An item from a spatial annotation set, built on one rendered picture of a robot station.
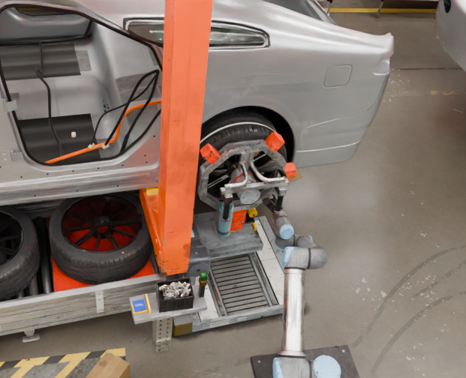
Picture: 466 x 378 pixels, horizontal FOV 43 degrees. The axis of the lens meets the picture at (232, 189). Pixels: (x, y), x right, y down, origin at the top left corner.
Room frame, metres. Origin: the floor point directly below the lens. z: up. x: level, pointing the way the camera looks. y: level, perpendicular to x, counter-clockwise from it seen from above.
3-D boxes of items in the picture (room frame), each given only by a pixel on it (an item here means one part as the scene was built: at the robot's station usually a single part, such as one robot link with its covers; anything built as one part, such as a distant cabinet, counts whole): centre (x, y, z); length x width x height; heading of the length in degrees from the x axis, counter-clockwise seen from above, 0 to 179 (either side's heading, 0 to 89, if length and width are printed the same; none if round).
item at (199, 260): (2.59, 0.22, 0.26); 0.42 x 0.18 x 0.35; 24
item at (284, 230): (2.60, -0.36, 0.62); 0.12 x 0.09 x 0.10; 24
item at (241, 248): (2.91, 0.02, 0.13); 0.50 x 0.36 x 0.10; 114
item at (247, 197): (2.69, -0.07, 0.85); 0.21 x 0.14 x 0.14; 24
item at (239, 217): (2.79, -0.03, 0.48); 0.16 x 0.12 x 0.17; 24
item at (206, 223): (2.91, 0.02, 0.32); 0.40 x 0.30 x 0.28; 114
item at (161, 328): (2.02, 0.30, 0.21); 0.10 x 0.10 x 0.42; 24
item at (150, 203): (2.57, 0.43, 0.69); 0.52 x 0.17 x 0.35; 24
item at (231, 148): (2.76, -0.04, 0.85); 0.54 x 0.07 x 0.54; 114
